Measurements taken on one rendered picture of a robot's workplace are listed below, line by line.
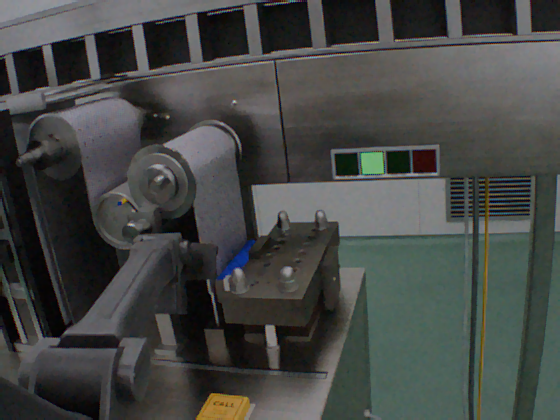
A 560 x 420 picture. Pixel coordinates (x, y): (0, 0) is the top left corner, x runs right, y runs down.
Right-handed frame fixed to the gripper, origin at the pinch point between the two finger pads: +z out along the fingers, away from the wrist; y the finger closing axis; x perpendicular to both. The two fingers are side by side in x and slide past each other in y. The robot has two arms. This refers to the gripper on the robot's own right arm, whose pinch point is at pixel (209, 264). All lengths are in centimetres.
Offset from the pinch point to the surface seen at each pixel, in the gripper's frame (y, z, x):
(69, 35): -47, 2, 60
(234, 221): 0.3, 11.8, 10.5
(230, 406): 11.2, -14.6, -24.7
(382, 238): 8, 280, 39
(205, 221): 0.2, -3.5, 8.2
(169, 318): -8.0, -1.0, -11.3
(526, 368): 73, 68, -27
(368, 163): 29.0, 20.4, 24.9
